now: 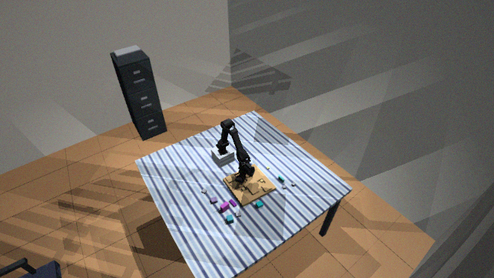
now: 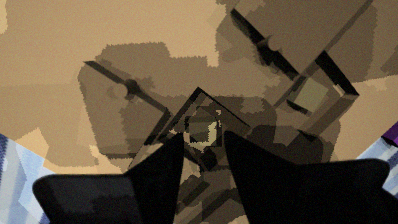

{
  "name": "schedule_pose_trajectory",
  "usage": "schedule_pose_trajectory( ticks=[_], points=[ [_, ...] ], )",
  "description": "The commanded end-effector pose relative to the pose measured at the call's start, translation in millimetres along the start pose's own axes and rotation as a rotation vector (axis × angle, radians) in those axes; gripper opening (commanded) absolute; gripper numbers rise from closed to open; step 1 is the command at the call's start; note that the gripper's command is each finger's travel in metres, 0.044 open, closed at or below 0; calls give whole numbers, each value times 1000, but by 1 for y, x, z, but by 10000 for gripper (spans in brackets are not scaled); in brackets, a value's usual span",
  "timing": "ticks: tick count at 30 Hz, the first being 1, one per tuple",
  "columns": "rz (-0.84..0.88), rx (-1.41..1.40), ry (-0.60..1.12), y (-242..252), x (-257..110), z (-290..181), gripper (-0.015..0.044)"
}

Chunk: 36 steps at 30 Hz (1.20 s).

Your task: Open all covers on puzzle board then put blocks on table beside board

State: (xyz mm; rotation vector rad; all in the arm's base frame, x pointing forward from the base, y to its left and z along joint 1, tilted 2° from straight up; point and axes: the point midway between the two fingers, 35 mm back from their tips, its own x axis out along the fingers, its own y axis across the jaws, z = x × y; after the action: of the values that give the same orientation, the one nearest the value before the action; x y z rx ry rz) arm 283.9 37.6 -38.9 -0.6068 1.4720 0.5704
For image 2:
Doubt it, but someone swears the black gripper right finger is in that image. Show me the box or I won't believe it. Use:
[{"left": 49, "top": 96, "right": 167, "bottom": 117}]
[{"left": 224, "top": 131, "right": 390, "bottom": 224}]

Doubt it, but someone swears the tan wooden puzzle board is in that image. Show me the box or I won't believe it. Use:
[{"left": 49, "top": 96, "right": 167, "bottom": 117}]
[{"left": 0, "top": 0, "right": 398, "bottom": 224}]

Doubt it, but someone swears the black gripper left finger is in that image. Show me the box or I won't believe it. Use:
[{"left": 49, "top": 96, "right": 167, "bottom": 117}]
[{"left": 32, "top": 133, "right": 184, "bottom": 224}]

